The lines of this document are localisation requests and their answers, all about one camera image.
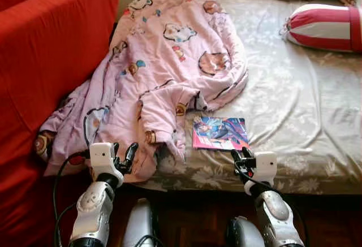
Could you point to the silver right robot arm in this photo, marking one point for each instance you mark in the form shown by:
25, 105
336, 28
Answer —
277, 213

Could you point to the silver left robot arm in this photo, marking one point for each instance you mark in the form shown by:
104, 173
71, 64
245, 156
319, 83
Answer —
93, 207

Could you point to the colourful comic book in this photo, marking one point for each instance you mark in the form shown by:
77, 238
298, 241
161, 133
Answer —
220, 134

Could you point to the grey left robot leg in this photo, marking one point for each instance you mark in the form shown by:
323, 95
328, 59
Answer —
138, 224

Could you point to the grey robot leg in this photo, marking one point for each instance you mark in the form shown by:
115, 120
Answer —
138, 224
243, 233

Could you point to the grey right robot leg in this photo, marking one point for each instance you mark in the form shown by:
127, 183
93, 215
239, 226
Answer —
243, 233

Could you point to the grey floral bed sheet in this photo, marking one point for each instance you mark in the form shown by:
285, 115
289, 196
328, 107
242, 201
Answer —
300, 105

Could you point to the pink cartoon print blanket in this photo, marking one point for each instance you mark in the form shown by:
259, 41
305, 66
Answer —
169, 66

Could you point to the red cushion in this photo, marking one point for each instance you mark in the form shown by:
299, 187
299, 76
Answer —
51, 60

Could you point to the red white blue bolster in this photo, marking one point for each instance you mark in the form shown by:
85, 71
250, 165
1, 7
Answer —
322, 26

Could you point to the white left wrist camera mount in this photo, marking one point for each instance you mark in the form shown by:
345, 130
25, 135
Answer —
102, 156

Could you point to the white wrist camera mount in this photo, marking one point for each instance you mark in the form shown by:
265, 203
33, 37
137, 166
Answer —
102, 156
266, 165

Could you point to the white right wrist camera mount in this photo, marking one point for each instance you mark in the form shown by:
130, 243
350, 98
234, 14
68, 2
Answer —
266, 165

